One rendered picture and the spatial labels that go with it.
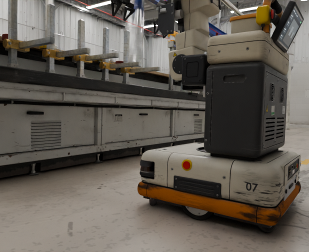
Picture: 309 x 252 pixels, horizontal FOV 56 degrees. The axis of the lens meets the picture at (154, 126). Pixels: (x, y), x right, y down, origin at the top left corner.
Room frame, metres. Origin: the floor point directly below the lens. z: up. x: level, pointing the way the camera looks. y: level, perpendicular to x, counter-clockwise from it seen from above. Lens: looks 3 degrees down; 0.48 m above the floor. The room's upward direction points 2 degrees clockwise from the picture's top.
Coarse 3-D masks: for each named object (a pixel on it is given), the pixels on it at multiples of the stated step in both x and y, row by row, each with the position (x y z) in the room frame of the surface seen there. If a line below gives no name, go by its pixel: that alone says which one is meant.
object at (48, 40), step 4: (32, 40) 1.60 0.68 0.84; (36, 40) 1.58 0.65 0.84; (40, 40) 1.56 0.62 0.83; (44, 40) 1.54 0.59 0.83; (48, 40) 1.52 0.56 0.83; (52, 40) 1.53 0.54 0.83; (20, 44) 1.67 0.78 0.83; (24, 44) 1.64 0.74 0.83; (28, 44) 1.62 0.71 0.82; (32, 44) 1.60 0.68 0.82; (36, 44) 1.58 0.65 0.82; (40, 44) 1.58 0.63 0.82; (44, 44) 1.57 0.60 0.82
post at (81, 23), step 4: (80, 20) 2.06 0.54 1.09; (80, 24) 2.06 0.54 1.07; (84, 24) 2.08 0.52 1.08; (80, 28) 2.06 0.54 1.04; (80, 32) 2.06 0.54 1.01; (80, 36) 2.06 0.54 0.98; (80, 40) 2.06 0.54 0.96; (80, 44) 2.06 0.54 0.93; (80, 64) 2.06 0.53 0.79; (80, 68) 2.06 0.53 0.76; (80, 72) 2.06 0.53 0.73
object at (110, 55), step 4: (88, 56) 2.07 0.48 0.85; (92, 56) 2.05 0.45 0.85; (96, 56) 2.02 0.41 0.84; (100, 56) 2.00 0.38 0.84; (104, 56) 1.98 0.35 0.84; (108, 56) 1.96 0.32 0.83; (112, 56) 1.94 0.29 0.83; (116, 56) 1.94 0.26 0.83; (72, 60) 2.16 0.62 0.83; (88, 60) 2.10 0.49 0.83
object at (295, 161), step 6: (294, 156) 1.44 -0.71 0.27; (300, 156) 1.50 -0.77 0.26; (288, 162) 1.25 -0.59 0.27; (294, 162) 1.36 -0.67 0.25; (282, 168) 1.17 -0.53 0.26; (288, 168) 1.23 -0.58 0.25; (294, 168) 1.36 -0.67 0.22; (288, 174) 1.23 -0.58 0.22; (294, 174) 1.36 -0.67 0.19; (288, 180) 1.23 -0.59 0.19
